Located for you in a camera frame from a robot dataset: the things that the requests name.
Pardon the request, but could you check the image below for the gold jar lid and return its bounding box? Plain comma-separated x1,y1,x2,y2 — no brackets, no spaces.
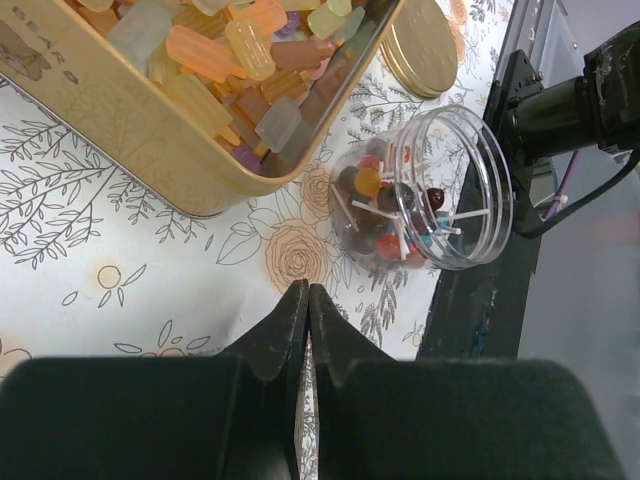
381,0,458,99

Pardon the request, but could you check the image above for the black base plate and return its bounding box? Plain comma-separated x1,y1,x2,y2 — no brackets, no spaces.
414,164,544,361

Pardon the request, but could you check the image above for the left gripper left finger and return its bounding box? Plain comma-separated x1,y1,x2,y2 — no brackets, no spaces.
1,280,309,479

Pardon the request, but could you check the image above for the tin of popsicle candies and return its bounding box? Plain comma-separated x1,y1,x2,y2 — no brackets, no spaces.
1,1,401,218

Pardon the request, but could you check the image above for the clear glass jar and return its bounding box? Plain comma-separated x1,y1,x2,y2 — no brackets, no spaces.
329,105,514,273

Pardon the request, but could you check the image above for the floral table mat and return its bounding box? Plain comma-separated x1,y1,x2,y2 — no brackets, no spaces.
1,1,515,369

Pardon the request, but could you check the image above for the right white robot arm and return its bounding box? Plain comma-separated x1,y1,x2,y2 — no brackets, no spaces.
484,23,639,239

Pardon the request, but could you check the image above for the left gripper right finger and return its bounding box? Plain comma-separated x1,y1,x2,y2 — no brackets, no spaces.
309,284,624,479

